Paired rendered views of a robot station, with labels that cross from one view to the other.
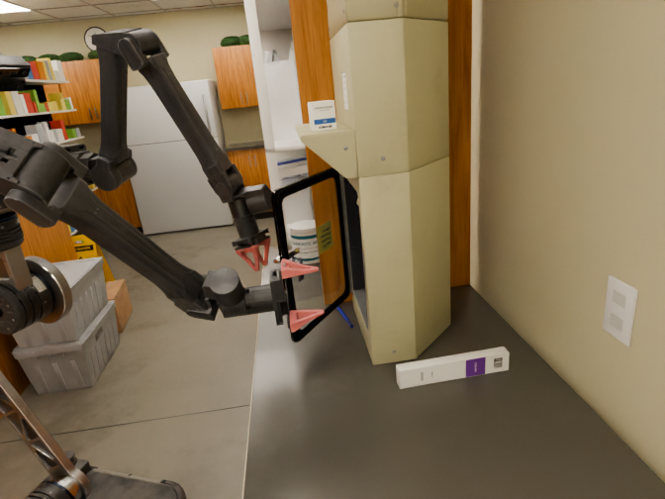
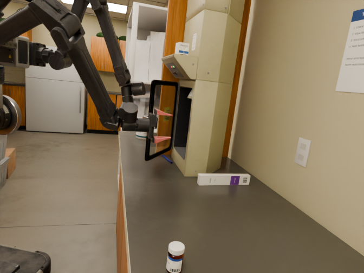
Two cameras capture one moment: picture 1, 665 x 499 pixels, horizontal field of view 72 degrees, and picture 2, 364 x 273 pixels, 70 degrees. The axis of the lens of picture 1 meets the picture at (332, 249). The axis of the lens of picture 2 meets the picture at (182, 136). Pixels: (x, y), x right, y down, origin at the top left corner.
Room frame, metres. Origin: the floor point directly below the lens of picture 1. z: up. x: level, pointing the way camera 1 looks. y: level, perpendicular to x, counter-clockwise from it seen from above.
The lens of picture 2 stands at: (-0.21, 0.20, 1.39)
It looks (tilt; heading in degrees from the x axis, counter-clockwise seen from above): 12 degrees down; 349
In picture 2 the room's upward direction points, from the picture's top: 6 degrees clockwise
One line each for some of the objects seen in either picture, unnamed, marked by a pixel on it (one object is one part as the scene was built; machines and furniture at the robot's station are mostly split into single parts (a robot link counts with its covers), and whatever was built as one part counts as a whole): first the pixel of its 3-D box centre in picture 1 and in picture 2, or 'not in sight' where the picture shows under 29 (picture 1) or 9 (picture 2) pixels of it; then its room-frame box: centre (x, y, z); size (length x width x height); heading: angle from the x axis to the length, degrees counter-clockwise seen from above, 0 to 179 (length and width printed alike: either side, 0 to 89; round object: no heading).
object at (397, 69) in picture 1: (399, 193); (207, 97); (1.13, -0.18, 1.33); 0.32 x 0.25 x 0.77; 4
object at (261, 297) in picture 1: (264, 298); (144, 125); (0.86, 0.15, 1.20); 0.07 x 0.07 x 0.10; 4
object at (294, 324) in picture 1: (301, 309); (160, 134); (0.86, 0.08, 1.17); 0.09 x 0.07 x 0.07; 94
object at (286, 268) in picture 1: (296, 277); (161, 117); (0.86, 0.08, 1.24); 0.09 x 0.07 x 0.07; 94
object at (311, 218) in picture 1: (316, 250); (162, 118); (1.14, 0.04, 1.19); 0.30 x 0.01 x 0.40; 148
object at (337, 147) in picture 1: (323, 148); (176, 67); (1.12, 0.00, 1.46); 0.32 x 0.12 x 0.10; 4
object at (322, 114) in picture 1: (322, 115); (181, 50); (1.05, -0.01, 1.54); 0.05 x 0.05 x 0.06; 12
